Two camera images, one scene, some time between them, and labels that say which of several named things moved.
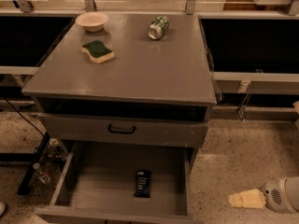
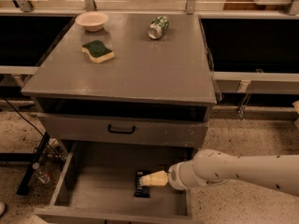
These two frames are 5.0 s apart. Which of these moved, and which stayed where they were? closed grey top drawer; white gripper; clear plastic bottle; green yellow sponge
Moved: white gripper
Stayed: green yellow sponge; closed grey top drawer; clear plastic bottle
